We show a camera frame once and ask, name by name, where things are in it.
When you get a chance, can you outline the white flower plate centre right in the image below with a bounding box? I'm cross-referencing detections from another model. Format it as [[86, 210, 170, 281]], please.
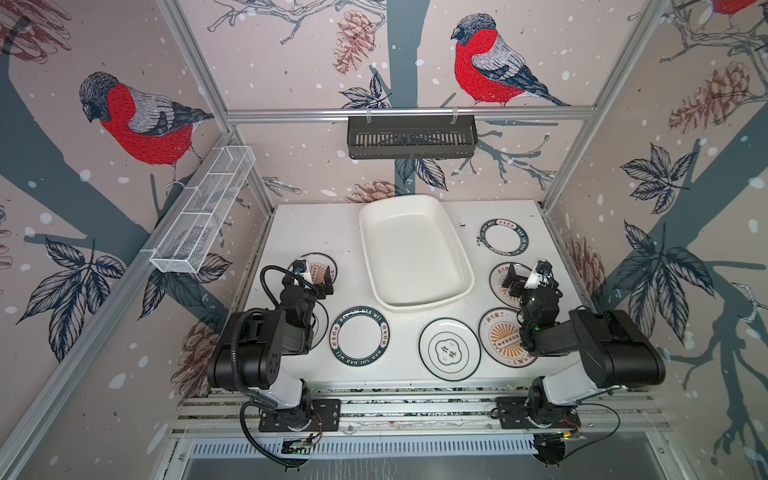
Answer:
[[418, 318, 481, 382]]

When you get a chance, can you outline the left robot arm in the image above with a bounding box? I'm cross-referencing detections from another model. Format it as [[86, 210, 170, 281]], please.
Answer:
[[206, 278, 334, 432]]

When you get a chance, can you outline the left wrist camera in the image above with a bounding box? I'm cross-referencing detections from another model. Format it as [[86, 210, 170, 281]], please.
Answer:
[[290, 257, 313, 283]]

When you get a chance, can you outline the orange sunburst plate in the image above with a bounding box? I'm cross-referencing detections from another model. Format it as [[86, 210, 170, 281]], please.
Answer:
[[478, 308, 536, 369], [489, 262, 532, 311], [300, 252, 338, 284]]

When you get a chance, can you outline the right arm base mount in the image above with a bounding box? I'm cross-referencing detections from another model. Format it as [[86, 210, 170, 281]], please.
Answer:
[[490, 396, 581, 430]]

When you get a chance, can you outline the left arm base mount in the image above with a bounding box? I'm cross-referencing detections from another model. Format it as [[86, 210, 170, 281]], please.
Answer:
[[258, 399, 341, 433]]

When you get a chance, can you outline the black wall-mounted basket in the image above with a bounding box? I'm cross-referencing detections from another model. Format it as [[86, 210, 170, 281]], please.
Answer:
[[347, 115, 478, 160]]

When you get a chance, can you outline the black thin cable right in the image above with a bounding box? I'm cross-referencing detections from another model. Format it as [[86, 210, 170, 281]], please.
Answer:
[[557, 401, 622, 454]]

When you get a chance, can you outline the white plastic bin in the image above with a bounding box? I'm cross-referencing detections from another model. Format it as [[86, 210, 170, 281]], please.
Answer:
[[359, 195, 475, 312]]

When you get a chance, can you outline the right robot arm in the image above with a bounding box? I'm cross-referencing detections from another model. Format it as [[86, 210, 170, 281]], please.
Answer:
[[501, 260, 666, 428]]

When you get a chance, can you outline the white flower plate left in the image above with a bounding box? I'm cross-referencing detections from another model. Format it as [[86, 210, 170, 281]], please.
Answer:
[[310, 302, 329, 350]]

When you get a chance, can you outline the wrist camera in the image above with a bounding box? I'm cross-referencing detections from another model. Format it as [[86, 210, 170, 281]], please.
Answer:
[[290, 257, 313, 283], [525, 260, 553, 289]]

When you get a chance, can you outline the green ring plate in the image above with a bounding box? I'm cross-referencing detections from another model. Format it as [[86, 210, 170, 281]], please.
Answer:
[[328, 306, 391, 367], [476, 218, 530, 257]]

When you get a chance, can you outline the white flower plate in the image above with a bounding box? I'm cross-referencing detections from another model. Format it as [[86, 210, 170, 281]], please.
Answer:
[[418, 318, 481, 382], [310, 302, 329, 350]]

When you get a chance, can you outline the horizontal aluminium frame bar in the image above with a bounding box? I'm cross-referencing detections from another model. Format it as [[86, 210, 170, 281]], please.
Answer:
[[225, 106, 597, 125]]

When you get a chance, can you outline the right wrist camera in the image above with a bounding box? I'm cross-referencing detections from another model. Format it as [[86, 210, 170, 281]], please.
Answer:
[[525, 260, 553, 289]]

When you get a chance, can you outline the white wire mesh shelf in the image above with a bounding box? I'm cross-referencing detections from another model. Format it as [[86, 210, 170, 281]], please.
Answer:
[[150, 145, 255, 274]]

